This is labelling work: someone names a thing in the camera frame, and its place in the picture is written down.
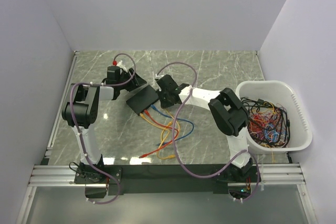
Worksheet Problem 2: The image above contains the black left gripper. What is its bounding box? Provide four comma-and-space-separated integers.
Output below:
118, 68, 147, 91

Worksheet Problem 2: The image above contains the red ethernet patch cable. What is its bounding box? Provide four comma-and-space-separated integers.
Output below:
139, 110, 181, 159

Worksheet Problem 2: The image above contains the yellow ethernet cable loop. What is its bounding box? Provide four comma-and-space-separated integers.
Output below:
160, 108, 182, 146

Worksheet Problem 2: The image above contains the black network switch box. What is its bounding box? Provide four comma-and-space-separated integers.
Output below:
126, 85, 159, 115

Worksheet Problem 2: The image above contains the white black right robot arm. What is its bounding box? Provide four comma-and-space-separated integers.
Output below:
155, 74, 252, 182

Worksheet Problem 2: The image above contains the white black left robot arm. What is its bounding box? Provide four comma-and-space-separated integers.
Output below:
61, 66, 147, 183

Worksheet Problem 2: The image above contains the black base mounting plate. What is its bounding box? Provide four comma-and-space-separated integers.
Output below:
74, 164, 260, 198

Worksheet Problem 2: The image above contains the white plastic basket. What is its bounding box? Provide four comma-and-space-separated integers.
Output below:
236, 80, 312, 154

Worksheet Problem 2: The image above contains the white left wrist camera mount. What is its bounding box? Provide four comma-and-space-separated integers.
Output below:
112, 60, 128, 72

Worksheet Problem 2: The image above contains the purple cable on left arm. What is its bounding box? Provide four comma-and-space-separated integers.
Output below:
70, 53, 137, 205

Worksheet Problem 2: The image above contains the tangled cable bundle in basket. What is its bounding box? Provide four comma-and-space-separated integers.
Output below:
240, 96, 291, 148

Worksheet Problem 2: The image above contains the aluminium front frame rail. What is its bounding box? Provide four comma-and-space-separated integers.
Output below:
28, 164, 306, 187

